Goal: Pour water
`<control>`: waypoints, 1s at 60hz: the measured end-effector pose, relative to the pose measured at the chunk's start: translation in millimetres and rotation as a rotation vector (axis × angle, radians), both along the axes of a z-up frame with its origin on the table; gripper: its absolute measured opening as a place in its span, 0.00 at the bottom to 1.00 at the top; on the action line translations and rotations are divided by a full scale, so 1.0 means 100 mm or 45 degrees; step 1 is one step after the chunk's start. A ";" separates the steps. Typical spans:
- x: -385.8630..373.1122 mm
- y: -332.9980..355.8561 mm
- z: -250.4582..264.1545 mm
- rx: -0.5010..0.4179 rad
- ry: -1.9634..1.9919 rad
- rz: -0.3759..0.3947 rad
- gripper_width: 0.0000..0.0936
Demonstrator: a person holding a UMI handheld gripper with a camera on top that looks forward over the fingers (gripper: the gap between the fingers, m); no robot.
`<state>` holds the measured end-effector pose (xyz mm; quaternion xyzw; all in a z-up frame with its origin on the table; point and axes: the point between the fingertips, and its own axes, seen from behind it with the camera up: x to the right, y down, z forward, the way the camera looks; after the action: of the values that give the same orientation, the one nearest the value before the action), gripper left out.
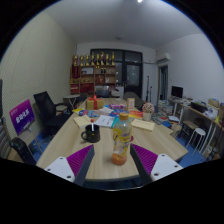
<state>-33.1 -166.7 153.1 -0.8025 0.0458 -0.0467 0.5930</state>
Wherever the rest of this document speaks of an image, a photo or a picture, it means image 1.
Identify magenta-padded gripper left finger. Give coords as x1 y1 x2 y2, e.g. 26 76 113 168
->
44 144 96 188

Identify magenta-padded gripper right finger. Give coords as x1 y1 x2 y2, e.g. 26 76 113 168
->
129 143 184 186

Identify yellow-labelled orange drink bottle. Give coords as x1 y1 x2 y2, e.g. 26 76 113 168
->
111 112 133 166

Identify black mug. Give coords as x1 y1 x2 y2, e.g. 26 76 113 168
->
80 124 101 144

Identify large manila envelope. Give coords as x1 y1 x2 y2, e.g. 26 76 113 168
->
130 118 156 132

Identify red and orange book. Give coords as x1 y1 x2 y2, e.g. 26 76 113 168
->
128 109 144 120

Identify white and teal booklet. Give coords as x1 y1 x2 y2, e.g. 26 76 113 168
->
94 114 118 129

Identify blue colourful packet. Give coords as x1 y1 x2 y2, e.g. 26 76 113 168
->
78 108 101 118

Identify pink flowers in white pot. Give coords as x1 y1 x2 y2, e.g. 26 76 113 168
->
141 102 156 122

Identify small standing card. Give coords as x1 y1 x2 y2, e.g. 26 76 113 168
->
126 97 136 112

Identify white round stool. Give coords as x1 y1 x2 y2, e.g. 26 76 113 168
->
185 127 207 154

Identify yellow gift box red ribbon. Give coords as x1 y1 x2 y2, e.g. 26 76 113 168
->
85 94 105 111

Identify pink patterned packet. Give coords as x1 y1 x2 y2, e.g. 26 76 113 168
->
109 103 126 111

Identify black office chair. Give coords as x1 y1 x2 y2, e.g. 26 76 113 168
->
33 90 73 136

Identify small white round table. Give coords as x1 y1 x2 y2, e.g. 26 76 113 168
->
63 94 82 109

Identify grey office chair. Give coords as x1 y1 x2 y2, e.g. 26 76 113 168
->
123 91 146 109

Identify black tripod stand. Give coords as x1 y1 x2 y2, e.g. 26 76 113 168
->
145 75 151 103

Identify cluttered wooden side desk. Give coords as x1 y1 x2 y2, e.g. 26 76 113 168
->
168 96 224 158

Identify purple sign board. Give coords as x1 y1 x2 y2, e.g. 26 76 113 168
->
8 98 36 136

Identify black computer monitor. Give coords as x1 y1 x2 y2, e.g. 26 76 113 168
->
170 85 184 99

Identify shelf unit with gold trophies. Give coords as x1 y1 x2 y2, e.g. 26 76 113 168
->
69 51 118 96

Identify white air conditioner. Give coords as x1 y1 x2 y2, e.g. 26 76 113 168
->
155 52 172 63

